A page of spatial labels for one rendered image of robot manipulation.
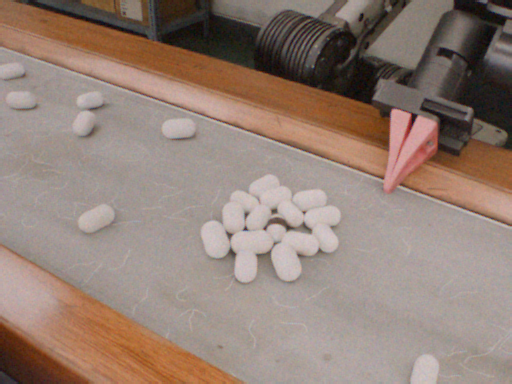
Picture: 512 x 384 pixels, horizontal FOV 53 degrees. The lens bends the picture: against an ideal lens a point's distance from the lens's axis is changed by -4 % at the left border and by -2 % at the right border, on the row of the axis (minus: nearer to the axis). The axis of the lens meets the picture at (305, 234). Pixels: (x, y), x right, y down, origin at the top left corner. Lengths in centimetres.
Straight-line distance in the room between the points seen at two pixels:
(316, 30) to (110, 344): 59
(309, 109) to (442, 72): 17
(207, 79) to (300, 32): 20
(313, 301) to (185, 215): 16
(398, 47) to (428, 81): 208
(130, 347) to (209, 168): 26
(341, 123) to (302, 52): 23
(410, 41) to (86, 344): 236
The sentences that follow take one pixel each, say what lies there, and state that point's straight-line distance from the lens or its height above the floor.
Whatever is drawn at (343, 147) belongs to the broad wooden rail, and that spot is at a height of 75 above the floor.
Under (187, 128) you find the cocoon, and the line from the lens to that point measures 61.
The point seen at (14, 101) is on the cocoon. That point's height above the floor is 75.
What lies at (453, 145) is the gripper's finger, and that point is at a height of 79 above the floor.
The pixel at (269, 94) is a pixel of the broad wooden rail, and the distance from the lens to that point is 67.
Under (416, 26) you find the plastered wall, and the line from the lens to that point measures 257.
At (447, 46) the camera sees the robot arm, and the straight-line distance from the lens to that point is 57.
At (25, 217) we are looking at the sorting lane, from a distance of 54.
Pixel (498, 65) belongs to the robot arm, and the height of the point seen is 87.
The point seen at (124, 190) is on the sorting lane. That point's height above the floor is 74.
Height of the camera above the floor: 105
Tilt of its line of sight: 40 degrees down
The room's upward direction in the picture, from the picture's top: 6 degrees clockwise
